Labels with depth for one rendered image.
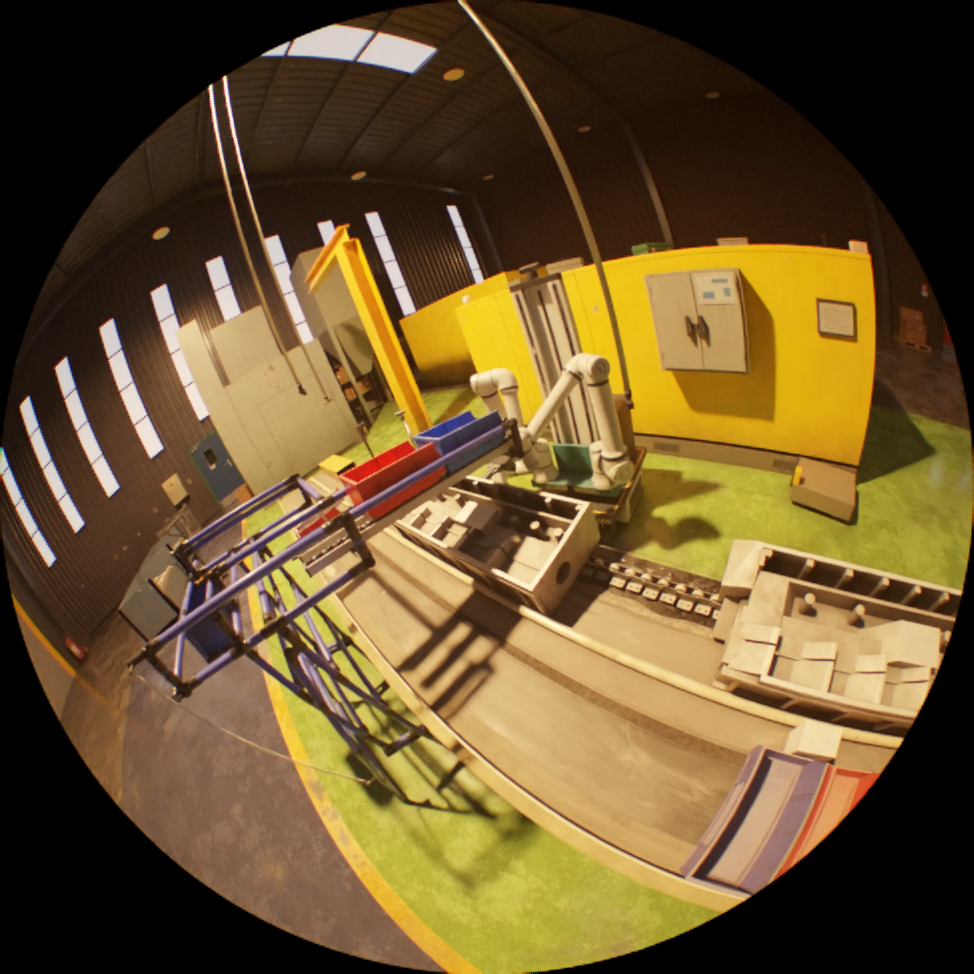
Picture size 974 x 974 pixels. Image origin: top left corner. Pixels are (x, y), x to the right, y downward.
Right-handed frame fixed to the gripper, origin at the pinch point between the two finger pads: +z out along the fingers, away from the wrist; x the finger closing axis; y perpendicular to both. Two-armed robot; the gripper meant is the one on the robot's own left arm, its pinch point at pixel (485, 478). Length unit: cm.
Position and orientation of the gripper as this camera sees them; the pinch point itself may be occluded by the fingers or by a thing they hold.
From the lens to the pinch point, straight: 145.4
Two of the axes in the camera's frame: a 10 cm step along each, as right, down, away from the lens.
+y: -4.2, -7.1, -5.7
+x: 6.8, 1.7, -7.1
